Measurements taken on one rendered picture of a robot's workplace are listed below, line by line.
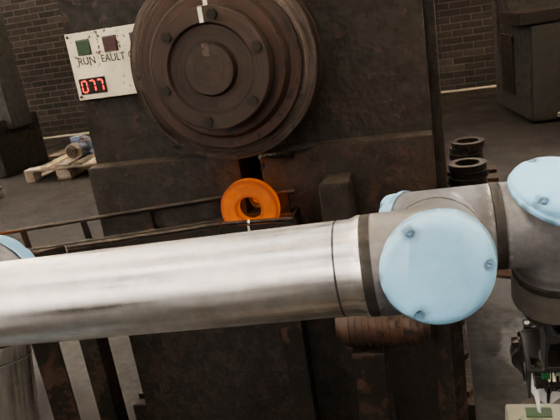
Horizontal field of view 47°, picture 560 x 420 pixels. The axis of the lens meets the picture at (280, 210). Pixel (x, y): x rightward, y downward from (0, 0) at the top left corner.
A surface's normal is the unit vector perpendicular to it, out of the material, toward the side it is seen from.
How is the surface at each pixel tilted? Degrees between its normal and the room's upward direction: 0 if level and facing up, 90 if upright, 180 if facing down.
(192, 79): 90
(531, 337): 20
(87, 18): 90
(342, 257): 57
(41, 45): 90
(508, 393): 0
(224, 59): 90
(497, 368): 0
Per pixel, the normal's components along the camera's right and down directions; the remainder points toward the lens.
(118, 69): -0.21, 0.33
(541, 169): -0.14, -0.78
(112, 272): -0.26, -0.45
